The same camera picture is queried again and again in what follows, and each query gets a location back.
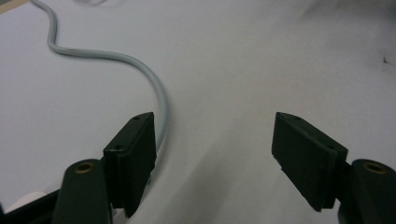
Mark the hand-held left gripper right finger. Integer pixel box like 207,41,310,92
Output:
271,111,349,213

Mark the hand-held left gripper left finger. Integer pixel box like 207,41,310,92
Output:
103,111,158,218

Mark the grey cable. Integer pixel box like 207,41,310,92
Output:
30,0,169,153

